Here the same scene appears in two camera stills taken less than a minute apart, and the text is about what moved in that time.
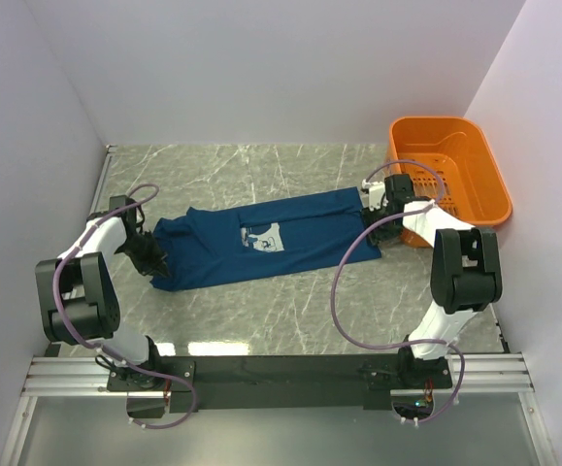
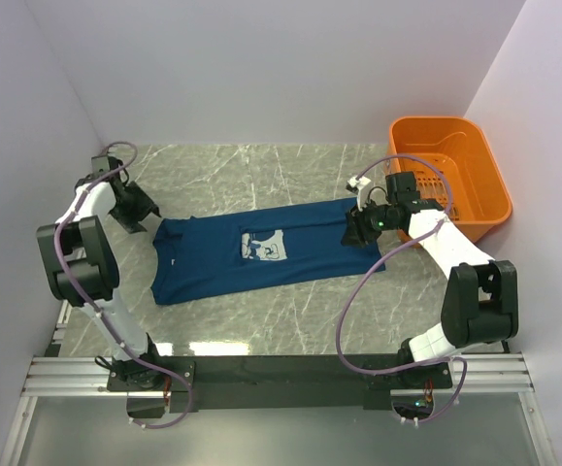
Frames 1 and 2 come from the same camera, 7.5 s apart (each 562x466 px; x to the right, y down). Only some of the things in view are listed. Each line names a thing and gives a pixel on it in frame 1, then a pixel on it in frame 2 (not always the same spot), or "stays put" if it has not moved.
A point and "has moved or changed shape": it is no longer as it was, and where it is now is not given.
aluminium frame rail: x=472 y=375 stays put
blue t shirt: x=211 y=245 has moved or changed shape
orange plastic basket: x=473 y=185 stays put
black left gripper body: x=146 y=252 to x=134 y=208
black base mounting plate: x=230 y=383 stays put
